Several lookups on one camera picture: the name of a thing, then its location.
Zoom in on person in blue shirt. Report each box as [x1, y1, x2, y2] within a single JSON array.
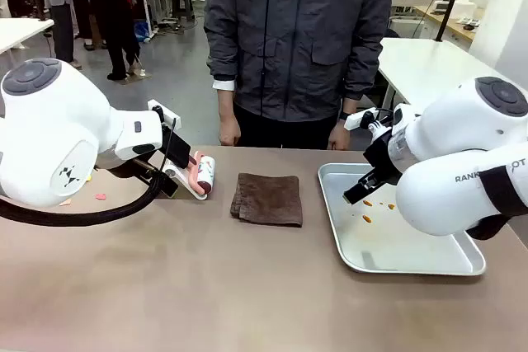
[[76, 0, 144, 81]]

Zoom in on wooden workbench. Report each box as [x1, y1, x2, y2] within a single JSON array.
[[412, 4, 475, 44]]

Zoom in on black left arm cable sleeve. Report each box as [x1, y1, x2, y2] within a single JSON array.
[[0, 176, 179, 228]]

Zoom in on large white table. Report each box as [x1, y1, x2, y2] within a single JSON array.
[[377, 36, 516, 110]]

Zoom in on white tissue box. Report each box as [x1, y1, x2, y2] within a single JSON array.
[[455, 0, 486, 19]]

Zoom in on brown cloth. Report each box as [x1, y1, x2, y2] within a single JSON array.
[[229, 172, 304, 228]]

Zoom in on thin black cord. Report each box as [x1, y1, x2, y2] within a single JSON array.
[[259, 0, 273, 116]]

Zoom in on person's right forearm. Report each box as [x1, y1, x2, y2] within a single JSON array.
[[216, 87, 237, 119]]

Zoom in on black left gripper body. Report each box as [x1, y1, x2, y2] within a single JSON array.
[[162, 129, 192, 168]]

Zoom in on white folded stand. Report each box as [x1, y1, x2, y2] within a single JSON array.
[[162, 163, 212, 201]]

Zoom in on blue bag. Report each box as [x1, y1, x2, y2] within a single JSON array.
[[134, 20, 152, 44]]

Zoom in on pink lint roller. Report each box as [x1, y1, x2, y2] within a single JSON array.
[[187, 150, 219, 197]]

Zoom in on black trousers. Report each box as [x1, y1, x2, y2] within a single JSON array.
[[233, 104, 351, 151]]

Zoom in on metal tray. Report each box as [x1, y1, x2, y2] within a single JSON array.
[[316, 162, 488, 277]]

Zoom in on small white table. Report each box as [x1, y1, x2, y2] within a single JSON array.
[[0, 17, 56, 56]]

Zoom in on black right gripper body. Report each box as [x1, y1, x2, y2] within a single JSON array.
[[362, 129, 403, 184]]

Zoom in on person's left hand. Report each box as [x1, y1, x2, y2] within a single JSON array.
[[328, 120, 351, 151]]

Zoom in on person in grey jacket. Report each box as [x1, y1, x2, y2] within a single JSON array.
[[203, 0, 396, 123]]

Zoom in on person's right hand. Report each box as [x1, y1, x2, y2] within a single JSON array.
[[218, 115, 243, 148]]

